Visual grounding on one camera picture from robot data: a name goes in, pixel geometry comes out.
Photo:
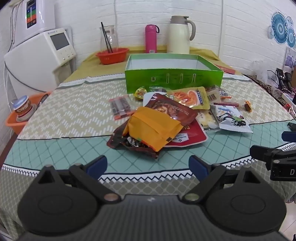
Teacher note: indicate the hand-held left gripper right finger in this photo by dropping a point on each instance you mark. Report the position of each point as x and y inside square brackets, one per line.
[197, 166]

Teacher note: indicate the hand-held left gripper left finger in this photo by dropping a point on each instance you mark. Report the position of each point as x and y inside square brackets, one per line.
[97, 165]

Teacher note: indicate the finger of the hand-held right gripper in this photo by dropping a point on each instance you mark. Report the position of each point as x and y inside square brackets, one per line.
[261, 153]
[289, 136]

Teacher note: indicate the red packet with white labels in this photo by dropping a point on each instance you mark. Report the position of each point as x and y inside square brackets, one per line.
[192, 136]

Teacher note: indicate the dark maroon snack bag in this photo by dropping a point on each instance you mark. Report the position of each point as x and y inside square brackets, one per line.
[118, 140]

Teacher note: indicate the white cartoon snack packet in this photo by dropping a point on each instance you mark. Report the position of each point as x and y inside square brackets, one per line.
[231, 118]

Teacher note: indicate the clear milk candy pack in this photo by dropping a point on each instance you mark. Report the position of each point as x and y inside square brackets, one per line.
[207, 119]

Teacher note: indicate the small orange candy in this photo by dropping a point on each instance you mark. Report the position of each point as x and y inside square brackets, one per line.
[248, 106]

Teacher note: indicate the dark red food packet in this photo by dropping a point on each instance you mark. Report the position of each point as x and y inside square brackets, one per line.
[178, 111]

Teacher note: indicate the pink snack stick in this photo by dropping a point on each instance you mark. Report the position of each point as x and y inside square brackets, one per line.
[226, 104]

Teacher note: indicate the orange snack packet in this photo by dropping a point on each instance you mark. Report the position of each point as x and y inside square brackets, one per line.
[150, 126]

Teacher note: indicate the clear sausage stick pack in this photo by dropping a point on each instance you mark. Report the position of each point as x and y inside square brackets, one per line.
[120, 106]

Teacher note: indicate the orange clear snack pack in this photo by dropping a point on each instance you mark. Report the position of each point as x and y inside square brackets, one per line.
[225, 95]

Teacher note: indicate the gold snack packet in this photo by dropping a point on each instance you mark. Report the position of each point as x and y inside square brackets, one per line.
[187, 97]

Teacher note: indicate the small yellow candy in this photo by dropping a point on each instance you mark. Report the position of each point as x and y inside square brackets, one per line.
[140, 93]

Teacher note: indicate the white snack pouch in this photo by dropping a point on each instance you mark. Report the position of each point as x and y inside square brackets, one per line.
[149, 97]

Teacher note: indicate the green cardboard box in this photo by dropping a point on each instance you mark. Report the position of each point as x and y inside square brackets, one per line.
[143, 81]

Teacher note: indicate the white power strip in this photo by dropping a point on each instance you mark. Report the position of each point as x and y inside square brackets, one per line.
[284, 96]

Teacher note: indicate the black charger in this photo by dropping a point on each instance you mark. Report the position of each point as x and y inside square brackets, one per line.
[283, 77]

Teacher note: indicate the patterned tablecloth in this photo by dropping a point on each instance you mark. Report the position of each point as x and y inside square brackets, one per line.
[69, 111]

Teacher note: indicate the leopard patterned blanket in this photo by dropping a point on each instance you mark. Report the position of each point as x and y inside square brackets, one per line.
[259, 82]

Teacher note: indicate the crumpled clear plastic bag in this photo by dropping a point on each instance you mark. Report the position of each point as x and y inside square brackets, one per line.
[262, 70]

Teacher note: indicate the red envelope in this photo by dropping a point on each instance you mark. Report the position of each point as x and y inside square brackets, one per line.
[225, 69]

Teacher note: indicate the orange plastic basin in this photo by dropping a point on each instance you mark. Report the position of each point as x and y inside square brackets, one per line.
[13, 124]

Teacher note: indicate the yellow cloth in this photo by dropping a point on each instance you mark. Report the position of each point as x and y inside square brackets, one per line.
[97, 69]

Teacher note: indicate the cup with blue lid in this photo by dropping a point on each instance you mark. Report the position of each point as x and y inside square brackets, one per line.
[22, 105]

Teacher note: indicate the small blue paper fan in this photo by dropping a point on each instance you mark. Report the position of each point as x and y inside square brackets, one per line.
[291, 38]

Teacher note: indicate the red plastic basket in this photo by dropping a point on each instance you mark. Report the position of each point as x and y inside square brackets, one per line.
[112, 58]

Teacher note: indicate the white water dispenser with screen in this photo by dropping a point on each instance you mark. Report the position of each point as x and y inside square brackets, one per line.
[34, 62]

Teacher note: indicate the glass carafe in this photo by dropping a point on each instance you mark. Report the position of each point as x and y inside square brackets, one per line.
[113, 37]

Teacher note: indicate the cream thermal jug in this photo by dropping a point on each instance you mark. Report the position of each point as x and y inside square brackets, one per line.
[178, 34]

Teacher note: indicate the pink thermos bottle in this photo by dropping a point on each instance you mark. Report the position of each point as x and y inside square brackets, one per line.
[150, 39]

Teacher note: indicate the wall picture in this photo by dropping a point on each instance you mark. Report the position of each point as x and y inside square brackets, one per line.
[290, 59]

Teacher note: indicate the blue decorative wall plates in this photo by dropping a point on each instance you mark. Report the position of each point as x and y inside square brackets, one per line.
[279, 27]

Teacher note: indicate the white wall conduit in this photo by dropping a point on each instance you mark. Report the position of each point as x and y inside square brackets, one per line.
[221, 27]

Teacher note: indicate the white wall water purifier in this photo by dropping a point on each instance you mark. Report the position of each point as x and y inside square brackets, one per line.
[39, 14]

